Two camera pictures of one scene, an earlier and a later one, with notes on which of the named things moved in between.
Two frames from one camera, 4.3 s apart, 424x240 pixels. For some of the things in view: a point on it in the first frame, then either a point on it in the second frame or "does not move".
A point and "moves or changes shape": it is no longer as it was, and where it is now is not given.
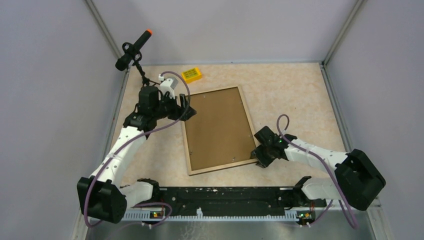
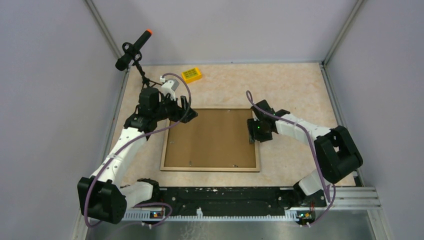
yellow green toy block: x=191 y=75 does not move
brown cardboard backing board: x=218 y=134 moves or changes shape
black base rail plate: x=236 y=201 does not move
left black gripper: x=186 y=111 does not move
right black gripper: x=262 y=162 → x=253 y=135
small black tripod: x=145 y=81 does not move
